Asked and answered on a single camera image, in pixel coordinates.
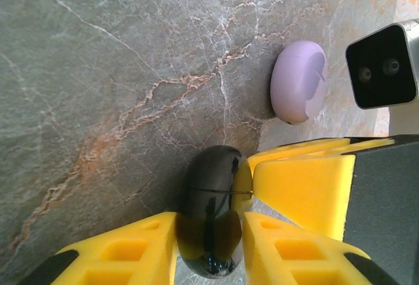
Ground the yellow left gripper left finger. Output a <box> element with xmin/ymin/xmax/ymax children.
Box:
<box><xmin>19</xmin><ymin>211</ymin><xmax>178</xmax><ymax>285</ymax></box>

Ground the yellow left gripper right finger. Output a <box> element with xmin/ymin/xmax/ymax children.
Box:
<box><xmin>241</xmin><ymin>211</ymin><xmax>402</xmax><ymax>285</ymax></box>

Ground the black earbud charging case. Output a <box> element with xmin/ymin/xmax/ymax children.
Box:
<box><xmin>175</xmin><ymin>145</ymin><xmax>253</xmax><ymax>279</ymax></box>

